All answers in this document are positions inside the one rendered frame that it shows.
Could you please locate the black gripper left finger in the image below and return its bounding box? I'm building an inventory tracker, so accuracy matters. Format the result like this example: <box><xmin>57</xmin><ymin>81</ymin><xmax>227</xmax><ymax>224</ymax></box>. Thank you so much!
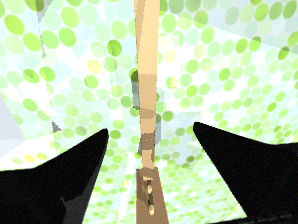
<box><xmin>0</xmin><ymin>128</ymin><xmax>109</xmax><ymax>224</ymax></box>

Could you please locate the long tan wooden plank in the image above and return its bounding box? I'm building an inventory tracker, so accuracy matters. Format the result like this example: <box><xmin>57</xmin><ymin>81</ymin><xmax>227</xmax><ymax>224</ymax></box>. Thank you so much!
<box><xmin>134</xmin><ymin>0</ymin><xmax>159</xmax><ymax>181</ymax></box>

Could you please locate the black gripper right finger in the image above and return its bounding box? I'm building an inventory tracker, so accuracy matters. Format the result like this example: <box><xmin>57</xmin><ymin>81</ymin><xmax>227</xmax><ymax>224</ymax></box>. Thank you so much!
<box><xmin>193</xmin><ymin>122</ymin><xmax>298</xmax><ymax>217</ymax></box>

